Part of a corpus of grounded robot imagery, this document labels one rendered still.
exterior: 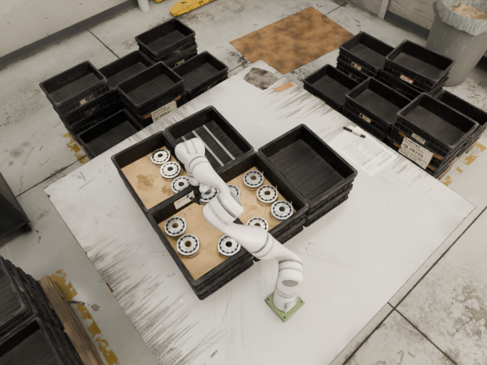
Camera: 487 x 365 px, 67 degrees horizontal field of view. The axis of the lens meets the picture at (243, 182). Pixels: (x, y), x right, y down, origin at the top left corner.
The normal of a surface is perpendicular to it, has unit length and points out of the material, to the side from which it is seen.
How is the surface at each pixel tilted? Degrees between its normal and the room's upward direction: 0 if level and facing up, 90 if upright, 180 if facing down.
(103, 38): 0
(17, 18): 90
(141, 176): 0
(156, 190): 0
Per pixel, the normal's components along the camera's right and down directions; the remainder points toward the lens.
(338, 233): -0.04, -0.57
